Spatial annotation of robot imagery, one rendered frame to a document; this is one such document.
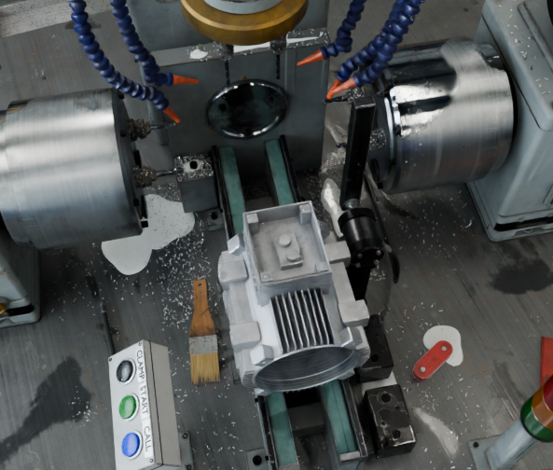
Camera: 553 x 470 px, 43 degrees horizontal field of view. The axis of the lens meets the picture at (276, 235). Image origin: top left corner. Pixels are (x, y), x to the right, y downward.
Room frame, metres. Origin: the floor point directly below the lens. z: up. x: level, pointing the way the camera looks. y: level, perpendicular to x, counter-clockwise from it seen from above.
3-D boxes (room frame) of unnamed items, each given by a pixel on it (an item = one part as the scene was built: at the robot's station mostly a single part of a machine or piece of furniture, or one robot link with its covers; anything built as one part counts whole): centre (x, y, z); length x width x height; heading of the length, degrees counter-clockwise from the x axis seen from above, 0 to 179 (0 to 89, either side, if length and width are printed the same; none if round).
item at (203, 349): (0.51, 0.13, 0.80); 0.21 x 0.05 x 0.01; 6
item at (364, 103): (0.65, -0.12, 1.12); 0.04 x 0.03 x 0.26; 10
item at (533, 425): (0.28, -0.36, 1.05); 0.06 x 0.06 x 0.04
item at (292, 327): (0.45, -0.02, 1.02); 0.20 x 0.19 x 0.19; 12
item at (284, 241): (0.49, -0.01, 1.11); 0.12 x 0.11 x 0.07; 12
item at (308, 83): (0.91, 0.06, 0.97); 0.30 x 0.11 x 0.34; 100
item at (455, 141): (0.82, -0.29, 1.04); 0.41 x 0.25 x 0.25; 100
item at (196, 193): (0.80, 0.15, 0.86); 0.07 x 0.06 x 0.12; 100
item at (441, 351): (0.45, -0.27, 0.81); 0.09 x 0.03 x 0.02; 132
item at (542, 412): (0.28, -0.36, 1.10); 0.06 x 0.06 x 0.04
